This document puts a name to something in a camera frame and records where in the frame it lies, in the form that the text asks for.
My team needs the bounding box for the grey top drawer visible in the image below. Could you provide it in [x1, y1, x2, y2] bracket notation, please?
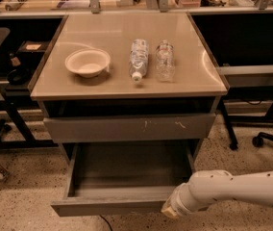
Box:
[43, 114, 215, 143]

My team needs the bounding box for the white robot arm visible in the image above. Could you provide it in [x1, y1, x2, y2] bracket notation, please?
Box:
[161, 170, 273, 218]

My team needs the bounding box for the grey drawer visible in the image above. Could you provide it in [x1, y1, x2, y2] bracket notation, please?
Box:
[43, 114, 215, 143]
[52, 141, 195, 217]

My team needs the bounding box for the black office chair base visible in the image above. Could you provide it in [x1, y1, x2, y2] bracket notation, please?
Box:
[252, 132, 273, 147]

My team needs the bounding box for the white paper bowl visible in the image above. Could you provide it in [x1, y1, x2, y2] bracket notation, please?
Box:
[65, 49, 111, 78]

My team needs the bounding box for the labelled plastic water bottle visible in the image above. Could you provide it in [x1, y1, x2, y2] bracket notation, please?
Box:
[129, 38, 149, 83]

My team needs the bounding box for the grey drawer cabinet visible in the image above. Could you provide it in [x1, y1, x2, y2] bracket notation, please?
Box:
[31, 13, 228, 155]

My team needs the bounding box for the clear empty plastic bottle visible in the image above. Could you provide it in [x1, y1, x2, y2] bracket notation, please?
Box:
[156, 40, 175, 82]

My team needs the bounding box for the black desk leg frame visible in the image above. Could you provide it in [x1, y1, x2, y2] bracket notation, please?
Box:
[218, 100, 237, 150]

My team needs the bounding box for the black floor cable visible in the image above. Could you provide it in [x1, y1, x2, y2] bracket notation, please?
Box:
[99, 215, 113, 231]

